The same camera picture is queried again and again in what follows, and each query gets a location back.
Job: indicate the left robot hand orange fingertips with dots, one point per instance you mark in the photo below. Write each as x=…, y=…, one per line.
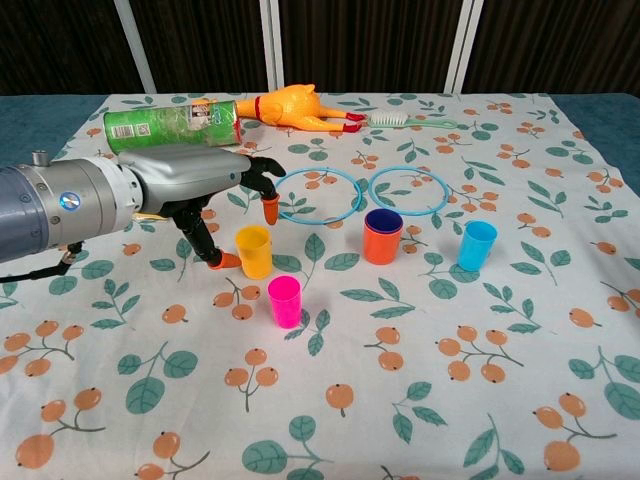
x=185, y=172

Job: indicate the yellow plastic cup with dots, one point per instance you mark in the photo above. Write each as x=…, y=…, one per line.
x=255, y=255

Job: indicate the pink plastic cup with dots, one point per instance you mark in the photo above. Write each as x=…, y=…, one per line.
x=285, y=305

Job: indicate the dark blue plastic cup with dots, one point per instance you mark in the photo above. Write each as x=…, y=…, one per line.
x=382, y=220

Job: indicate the light blue plastic cup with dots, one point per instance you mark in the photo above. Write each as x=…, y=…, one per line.
x=475, y=250

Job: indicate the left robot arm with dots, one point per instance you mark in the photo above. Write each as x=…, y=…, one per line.
x=60, y=205

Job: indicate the large orange plastic cup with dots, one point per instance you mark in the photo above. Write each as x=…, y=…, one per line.
x=382, y=250

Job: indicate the green chip can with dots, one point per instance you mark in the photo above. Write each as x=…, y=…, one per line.
x=160, y=127

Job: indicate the yellow rubber chicken toy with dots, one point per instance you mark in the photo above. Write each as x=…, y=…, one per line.
x=290, y=107

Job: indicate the teal table cover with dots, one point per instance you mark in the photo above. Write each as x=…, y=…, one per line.
x=30, y=120

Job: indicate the dark folding partition screen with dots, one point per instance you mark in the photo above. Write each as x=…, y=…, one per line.
x=350, y=40

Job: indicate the floral printed tablecloth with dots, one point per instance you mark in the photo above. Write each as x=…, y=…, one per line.
x=400, y=325

